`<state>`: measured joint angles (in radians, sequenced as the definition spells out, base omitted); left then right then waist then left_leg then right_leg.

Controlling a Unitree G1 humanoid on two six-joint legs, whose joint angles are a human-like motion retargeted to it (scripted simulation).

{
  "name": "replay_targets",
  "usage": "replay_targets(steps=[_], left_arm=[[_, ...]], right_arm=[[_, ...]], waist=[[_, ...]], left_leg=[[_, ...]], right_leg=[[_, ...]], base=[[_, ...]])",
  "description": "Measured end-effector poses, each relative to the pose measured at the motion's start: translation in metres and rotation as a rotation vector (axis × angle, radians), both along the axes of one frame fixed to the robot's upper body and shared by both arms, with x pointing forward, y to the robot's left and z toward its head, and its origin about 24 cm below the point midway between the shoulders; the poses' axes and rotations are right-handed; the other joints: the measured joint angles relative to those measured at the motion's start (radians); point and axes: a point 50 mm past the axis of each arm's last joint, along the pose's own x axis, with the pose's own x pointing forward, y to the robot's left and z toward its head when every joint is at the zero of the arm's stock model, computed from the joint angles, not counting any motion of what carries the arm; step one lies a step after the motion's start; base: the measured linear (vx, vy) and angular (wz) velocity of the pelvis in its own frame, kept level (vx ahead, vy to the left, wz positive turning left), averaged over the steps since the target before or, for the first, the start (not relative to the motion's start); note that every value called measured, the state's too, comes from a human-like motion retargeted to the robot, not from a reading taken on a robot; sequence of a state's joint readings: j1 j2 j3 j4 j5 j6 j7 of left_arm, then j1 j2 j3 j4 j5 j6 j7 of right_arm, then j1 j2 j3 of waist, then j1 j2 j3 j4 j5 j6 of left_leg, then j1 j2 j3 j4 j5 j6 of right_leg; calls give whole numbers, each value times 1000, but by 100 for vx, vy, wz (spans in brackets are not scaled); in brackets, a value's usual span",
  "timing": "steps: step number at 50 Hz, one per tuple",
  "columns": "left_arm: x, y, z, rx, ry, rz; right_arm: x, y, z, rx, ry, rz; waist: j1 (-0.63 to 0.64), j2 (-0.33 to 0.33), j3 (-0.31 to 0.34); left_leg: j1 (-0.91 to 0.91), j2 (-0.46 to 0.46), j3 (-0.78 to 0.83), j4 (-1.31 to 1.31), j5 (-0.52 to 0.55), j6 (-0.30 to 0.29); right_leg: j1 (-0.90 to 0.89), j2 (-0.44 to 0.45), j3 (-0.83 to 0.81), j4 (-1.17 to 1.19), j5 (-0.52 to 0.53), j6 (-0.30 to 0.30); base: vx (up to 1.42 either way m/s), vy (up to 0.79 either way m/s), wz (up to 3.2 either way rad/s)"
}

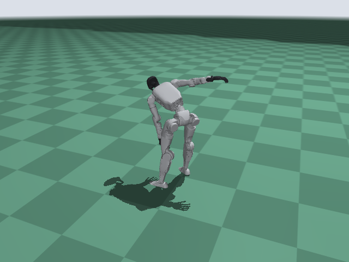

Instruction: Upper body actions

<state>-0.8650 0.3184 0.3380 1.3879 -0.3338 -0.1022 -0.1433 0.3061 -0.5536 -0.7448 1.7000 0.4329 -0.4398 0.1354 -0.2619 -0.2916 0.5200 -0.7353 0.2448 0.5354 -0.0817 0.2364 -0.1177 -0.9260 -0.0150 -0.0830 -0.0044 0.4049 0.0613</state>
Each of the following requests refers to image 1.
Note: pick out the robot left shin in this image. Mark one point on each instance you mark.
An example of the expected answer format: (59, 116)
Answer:
(165, 164)

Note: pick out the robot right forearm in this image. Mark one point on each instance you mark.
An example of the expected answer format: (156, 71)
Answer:
(202, 80)

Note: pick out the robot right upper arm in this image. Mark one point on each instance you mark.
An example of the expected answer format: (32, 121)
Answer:
(181, 83)

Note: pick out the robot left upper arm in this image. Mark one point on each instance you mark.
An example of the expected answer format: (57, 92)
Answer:
(153, 108)

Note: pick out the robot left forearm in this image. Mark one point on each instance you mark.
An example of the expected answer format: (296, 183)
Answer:
(158, 127)

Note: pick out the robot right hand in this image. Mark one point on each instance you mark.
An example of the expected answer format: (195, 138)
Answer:
(217, 78)

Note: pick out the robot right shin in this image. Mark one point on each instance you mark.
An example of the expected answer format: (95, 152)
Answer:
(187, 155)

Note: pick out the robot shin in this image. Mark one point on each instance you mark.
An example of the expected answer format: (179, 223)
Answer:
(165, 164)
(187, 155)

